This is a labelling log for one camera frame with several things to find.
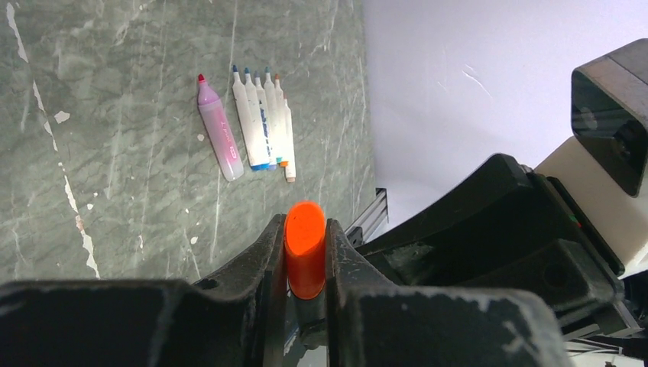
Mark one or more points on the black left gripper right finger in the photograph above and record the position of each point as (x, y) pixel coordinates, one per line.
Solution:
(372, 321)

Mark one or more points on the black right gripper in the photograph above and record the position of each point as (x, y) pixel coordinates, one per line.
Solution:
(507, 227)

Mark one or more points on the white pen blue cap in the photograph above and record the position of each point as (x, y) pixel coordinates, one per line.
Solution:
(276, 120)

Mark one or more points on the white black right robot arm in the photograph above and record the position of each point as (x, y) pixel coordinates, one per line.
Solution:
(603, 164)

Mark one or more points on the white pen green cap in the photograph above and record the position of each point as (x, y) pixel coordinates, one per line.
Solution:
(244, 115)

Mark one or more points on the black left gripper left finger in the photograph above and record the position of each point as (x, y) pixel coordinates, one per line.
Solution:
(231, 317)

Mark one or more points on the white pen dark grey cap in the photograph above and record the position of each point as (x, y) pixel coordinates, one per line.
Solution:
(279, 94)

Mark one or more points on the white pen orange tip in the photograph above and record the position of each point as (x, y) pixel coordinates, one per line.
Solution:
(288, 162)

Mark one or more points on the orange highlighter cap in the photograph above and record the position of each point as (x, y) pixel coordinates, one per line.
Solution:
(304, 244)

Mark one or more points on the orange black highlighter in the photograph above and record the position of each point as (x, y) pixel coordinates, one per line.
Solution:
(306, 322)

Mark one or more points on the white pen pink cap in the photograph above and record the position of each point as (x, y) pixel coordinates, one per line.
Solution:
(261, 159)

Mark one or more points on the pink highlighter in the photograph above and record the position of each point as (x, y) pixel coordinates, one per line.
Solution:
(219, 130)

